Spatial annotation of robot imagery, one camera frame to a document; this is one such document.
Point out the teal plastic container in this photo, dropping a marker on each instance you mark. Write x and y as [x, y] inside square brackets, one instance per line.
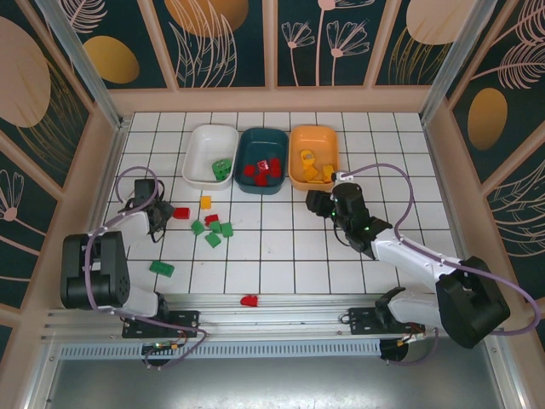
[259, 145]

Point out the red notched lego piece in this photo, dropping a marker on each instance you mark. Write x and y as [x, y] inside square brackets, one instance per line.
[249, 301]

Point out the white plastic container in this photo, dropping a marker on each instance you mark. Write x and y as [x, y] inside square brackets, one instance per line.
[204, 145]

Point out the green round lego piece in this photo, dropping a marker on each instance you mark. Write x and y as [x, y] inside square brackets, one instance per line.
[221, 164]

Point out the grey metal sheet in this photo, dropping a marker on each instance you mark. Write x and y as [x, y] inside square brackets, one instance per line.
[272, 383]

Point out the orange plastic container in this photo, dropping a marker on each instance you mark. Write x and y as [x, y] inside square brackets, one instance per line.
[319, 140]

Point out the small circuit board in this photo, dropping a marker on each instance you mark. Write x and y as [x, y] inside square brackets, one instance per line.
[159, 346]

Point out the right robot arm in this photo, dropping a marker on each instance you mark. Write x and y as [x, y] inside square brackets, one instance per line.
[419, 260]

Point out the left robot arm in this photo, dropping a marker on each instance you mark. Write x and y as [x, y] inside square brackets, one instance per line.
[110, 264]

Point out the long yellow lego brick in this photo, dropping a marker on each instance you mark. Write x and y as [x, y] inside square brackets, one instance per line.
[316, 182]

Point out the red studded lego plate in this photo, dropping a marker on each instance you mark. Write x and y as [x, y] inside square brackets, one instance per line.
[261, 165]

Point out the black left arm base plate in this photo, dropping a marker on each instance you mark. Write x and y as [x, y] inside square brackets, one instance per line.
[187, 321]

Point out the aluminium mounting rail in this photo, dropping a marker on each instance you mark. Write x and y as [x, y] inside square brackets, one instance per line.
[272, 317]

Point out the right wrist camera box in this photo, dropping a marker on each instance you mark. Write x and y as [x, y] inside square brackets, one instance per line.
[342, 176]

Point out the long green lego brick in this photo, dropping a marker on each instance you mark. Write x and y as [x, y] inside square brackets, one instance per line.
[162, 268]

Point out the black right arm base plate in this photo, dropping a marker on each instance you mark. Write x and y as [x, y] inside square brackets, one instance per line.
[362, 319]

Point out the aluminium frame post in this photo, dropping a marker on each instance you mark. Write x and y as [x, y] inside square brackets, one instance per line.
[89, 72]
[450, 64]

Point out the aluminium table side rail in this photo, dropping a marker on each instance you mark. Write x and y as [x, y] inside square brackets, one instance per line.
[104, 191]
[437, 164]

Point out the yellow lego window piece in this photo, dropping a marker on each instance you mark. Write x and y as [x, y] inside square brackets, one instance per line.
[307, 157]

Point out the long red lego brick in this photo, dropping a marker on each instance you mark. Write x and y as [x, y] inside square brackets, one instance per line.
[275, 167]

